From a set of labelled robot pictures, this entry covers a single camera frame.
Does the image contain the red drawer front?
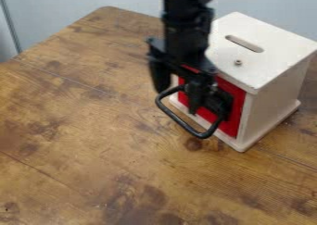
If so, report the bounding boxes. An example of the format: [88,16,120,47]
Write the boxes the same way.
[176,75,246,138]

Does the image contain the white wooden drawer box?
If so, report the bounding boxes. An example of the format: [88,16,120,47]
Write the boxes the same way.
[167,11,317,153]

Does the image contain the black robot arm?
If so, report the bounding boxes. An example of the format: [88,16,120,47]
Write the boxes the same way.
[145,0,216,114]

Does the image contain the grey vertical wall strip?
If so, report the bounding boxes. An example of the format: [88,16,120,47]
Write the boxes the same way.
[0,0,22,54]

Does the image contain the black metal drawer handle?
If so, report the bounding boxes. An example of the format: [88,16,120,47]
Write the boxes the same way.
[155,84,232,139]

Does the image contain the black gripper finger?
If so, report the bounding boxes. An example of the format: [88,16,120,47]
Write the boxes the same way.
[148,57,171,93]
[187,92,204,115]

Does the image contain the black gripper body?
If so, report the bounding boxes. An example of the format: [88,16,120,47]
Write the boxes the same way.
[144,15,220,97]

